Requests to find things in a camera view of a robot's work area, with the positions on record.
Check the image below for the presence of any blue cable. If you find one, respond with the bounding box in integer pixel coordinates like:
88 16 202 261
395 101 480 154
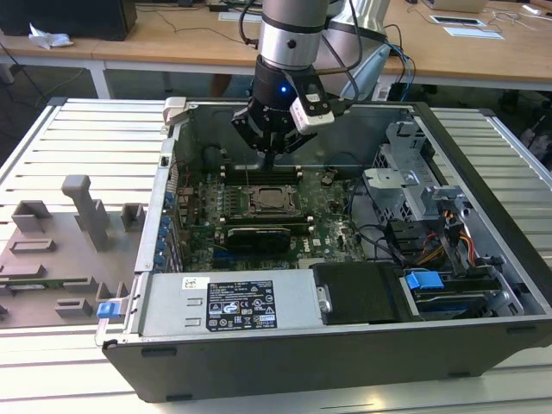
387 41 418 88

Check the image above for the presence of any black open PC case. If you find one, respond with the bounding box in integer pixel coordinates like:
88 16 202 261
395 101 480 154
92 97 552 405

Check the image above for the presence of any coloured wire bundle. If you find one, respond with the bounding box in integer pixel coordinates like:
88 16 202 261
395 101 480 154
424 208 476 269

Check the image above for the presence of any CPU socket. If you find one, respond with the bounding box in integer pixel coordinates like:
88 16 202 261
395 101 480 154
244 184 304 216

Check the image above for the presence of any grey parts rack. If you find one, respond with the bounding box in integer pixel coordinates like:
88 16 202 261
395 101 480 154
0 173 146 331

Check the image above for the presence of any silver power supply unit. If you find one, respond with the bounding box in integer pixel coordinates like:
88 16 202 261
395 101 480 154
138 270 323 338

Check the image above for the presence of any black graphics card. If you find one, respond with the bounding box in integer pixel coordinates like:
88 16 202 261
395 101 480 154
225 225 292 256

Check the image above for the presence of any wooden desk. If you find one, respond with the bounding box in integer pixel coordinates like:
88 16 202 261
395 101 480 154
0 0 552 99

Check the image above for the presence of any grey case handle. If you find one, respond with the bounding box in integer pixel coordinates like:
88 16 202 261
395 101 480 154
162 97 191 129

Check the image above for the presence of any green motherboard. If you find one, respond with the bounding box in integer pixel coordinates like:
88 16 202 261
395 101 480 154
172 167 373 273

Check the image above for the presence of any black plastic shroud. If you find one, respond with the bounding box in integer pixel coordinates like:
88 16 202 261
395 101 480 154
310 262 409 326

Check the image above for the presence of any green RAM stick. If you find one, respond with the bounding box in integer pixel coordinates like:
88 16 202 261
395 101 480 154
7 279 88 288

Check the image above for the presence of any white framed tablet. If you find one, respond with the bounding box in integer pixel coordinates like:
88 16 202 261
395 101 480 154
430 14 483 27

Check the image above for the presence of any black box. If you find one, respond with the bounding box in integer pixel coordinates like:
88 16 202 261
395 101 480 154
0 0 139 42

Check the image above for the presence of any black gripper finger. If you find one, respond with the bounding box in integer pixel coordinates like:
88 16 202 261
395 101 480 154
272 130 319 171
230 106 274 171

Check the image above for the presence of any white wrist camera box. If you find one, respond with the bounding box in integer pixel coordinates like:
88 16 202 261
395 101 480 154
289 83 337 135

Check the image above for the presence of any silver drive cage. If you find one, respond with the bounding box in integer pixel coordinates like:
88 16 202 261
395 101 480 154
361 120 472 226

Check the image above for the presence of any black wire bundle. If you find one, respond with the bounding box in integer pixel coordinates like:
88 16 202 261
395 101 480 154
348 180 407 265

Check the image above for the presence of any crumpled white paper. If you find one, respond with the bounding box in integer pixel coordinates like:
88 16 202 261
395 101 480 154
28 22 74 48

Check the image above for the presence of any white paper sheet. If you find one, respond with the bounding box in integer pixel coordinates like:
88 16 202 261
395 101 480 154
443 26 506 41

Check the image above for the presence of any blue disk carrier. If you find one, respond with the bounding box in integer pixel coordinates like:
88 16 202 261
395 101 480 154
405 269 492 321

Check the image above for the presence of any black RAM module row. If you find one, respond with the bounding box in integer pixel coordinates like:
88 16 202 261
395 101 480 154
221 212 312 226
223 166 302 185

